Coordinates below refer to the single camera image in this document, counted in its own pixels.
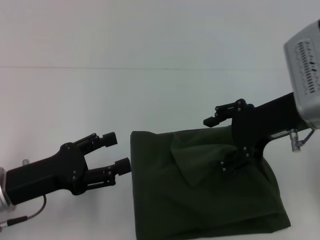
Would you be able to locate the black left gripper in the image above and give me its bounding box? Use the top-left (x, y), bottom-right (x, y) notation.
top-left (4, 131), bottom-right (133, 205)

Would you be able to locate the dark green t-shirt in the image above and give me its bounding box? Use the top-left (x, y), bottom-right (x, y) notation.
top-left (129, 124), bottom-right (292, 240)

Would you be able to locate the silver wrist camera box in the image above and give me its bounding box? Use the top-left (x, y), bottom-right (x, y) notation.
top-left (282, 19), bottom-right (320, 131)

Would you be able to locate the thin dark gripper cable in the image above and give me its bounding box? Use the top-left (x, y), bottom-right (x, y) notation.
top-left (0, 194), bottom-right (48, 228)
top-left (299, 128), bottom-right (316, 146)

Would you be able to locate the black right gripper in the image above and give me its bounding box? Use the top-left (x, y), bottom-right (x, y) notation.
top-left (202, 91), bottom-right (309, 176)

